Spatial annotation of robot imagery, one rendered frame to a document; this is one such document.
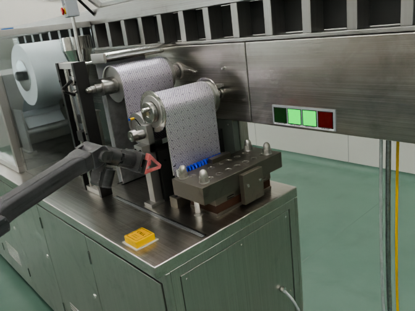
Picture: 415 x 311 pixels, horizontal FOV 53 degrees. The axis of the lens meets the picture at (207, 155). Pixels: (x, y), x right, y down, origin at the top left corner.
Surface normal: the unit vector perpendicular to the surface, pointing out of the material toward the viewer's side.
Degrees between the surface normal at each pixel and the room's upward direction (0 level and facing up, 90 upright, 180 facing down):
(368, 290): 0
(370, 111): 90
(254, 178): 90
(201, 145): 90
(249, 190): 90
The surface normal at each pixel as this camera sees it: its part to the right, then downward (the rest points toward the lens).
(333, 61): -0.73, 0.29
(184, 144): 0.67, 0.15
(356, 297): -0.12, -0.94
